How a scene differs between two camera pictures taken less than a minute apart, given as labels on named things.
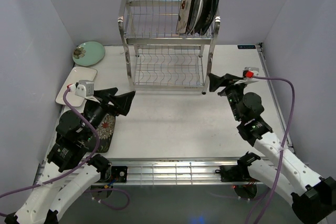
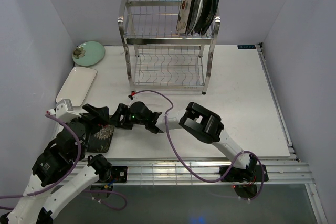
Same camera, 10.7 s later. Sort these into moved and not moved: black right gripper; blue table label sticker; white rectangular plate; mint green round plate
Moved: black right gripper
Not moved: blue table label sticker; white rectangular plate; mint green round plate
